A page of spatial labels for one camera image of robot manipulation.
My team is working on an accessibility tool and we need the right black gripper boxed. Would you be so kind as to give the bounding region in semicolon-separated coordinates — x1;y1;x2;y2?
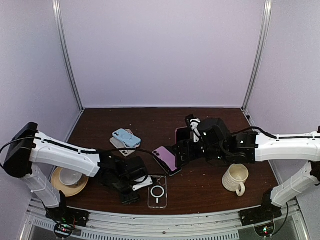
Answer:
173;138;228;162

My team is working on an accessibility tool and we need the purple phone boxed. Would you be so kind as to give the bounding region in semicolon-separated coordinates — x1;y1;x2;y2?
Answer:
152;146;182;176
174;127;194;148

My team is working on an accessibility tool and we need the clear magsafe phone case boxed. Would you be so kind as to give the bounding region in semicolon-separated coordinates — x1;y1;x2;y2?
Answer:
147;175;168;209

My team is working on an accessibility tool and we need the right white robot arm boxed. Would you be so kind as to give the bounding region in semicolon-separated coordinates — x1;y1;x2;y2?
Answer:
172;115;320;221

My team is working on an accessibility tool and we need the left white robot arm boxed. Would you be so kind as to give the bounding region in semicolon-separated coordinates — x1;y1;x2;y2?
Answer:
1;122;152;222

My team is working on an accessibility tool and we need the bottom dark phone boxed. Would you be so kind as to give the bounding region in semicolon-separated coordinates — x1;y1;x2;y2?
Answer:
158;146;182;176

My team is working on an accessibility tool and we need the light blue phone case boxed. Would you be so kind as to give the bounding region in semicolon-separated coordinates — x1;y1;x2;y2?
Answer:
112;128;141;148

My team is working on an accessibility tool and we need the pinkish beige phone case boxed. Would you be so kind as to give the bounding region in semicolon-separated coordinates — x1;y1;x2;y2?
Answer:
124;129;141;149

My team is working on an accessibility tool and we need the tan saucer plate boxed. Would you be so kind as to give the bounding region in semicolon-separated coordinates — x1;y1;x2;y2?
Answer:
50;167;89;197

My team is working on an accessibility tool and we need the cream ribbed mug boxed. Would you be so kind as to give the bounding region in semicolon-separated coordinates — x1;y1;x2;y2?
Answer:
222;164;249;197

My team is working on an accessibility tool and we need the white bowl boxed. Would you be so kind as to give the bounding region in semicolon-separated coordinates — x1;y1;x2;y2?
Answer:
59;168;83;186

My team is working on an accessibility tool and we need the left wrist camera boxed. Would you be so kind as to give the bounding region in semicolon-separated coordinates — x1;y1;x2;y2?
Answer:
132;175;153;192

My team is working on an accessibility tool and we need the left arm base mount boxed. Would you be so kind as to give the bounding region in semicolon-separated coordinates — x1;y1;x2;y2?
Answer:
45;207;90;239

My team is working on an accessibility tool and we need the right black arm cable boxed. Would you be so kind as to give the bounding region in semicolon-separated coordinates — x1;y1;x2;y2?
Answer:
229;126;280;141

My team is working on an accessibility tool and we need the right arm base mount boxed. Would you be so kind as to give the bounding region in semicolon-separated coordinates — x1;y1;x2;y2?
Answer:
239;206;282;238

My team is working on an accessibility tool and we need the right aluminium corner post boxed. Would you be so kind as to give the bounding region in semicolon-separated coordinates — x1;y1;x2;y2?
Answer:
241;0;273;112

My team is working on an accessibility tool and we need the aluminium corner post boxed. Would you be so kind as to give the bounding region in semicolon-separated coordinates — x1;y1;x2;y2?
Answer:
241;0;273;112
52;0;84;112

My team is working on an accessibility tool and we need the left aluminium corner post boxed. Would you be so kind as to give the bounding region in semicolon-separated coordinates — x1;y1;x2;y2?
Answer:
52;0;84;112

